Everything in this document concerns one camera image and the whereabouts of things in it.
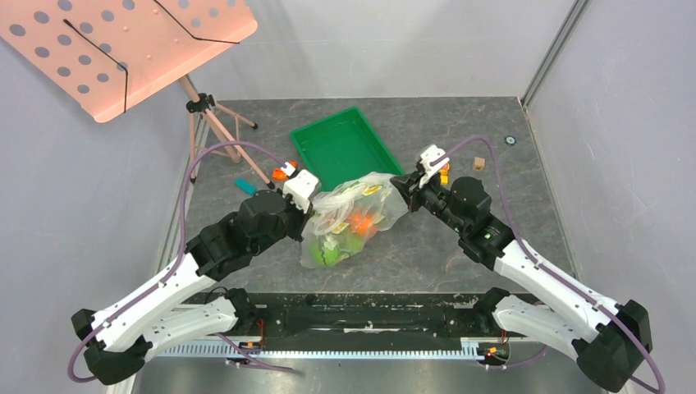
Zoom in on clear plastic bag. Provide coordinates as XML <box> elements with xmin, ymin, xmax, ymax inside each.
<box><xmin>300</xmin><ymin>172</ymin><xmax>408</xmax><ymax>268</ymax></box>

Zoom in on orange fake fruit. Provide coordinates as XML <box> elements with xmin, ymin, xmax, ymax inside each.
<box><xmin>347</xmin><ymin>210</ymin><xmax>377</xmax><ymax>237</ymax></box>

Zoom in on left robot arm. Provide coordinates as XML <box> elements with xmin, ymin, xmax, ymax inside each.
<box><xmin>71</xmin><ymin>188</ymin><xmax>312</xmax><ymax>386</ymax></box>

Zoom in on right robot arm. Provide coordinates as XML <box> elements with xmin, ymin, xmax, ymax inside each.
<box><xmin>390</xmin><ymin>172</ymin><xmax>653</xmax><ymax>392</ymax></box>

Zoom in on green fake fruit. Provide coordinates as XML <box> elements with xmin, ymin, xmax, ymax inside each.
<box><xmin>309</xmin><ymin>241</ymin><xmax>364</xmax><ymax>267</ymax></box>

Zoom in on orange curved toy piece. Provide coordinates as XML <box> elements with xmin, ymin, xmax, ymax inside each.
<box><xmin>272</xmin><ymin>161</ymin><xmax>298</xmax><ymax>181</ymax></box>

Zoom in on small wooden cube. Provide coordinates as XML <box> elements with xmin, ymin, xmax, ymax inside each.
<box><xmin>472</xmin><ymin>157</ymin><xmax>486</xmax><ymax>172</ymax></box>

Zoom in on teal rectangular block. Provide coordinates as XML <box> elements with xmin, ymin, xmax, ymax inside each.
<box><xmin>234</xmin><ymin>178</ymin><xmax>258</xmax><ymax>196</ymax></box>

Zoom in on green plastic tray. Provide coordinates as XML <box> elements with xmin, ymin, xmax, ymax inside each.
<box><xmin>290</xmin><ymin>107</ymin><xmax>404</xmax><ymax>191</ymax></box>

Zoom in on pink tripod stand legs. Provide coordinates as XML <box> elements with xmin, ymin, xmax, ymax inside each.
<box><xmin>177</xmin><ymin>75</ymin><xmax>275</xmax><ymax>190</ymax></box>

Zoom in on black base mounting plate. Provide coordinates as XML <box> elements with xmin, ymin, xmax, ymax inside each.
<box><xmin>225</xmin><ymin>293</ymin><xmax>504</xmax><ymax>352</ymax></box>

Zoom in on pink perforated music stand desk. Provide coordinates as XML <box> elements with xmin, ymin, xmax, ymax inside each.
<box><xmin>1</xmin><ymin>1</ymin><xmax>258</xmax><ymax>123</ymax></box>

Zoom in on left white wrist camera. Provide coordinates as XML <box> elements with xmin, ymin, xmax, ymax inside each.
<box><xmin>282</xmin><ymin>168</ymin><xmax>320</xmax><ymax>209</ymax></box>

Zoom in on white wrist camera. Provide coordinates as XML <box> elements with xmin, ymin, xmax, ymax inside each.
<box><xmin>416</xmin><ymin>144</ymin><xmax>450</xmax><ymax>188</ymax></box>
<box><xmin>282</xmin><ymin>168</ymin><xmax>320</xmax><ymax>209</ymax></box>

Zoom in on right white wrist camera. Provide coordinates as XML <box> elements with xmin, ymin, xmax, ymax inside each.
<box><xmin>416</xmin><ymin>144</ymin><xmax>450</xmax><ymax>188</ymax></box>

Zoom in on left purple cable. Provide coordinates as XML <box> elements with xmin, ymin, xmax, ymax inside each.
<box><xmin>67</xmin><ymin>141</ymin><xmax>305</xmax><ymax>384</ymax></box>

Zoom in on aluminium frame rail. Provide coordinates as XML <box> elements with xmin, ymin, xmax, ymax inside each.
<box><xmin>152</xmin><ymin>304</ymin><xmax>554</xmax><ymax>369</ymax></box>

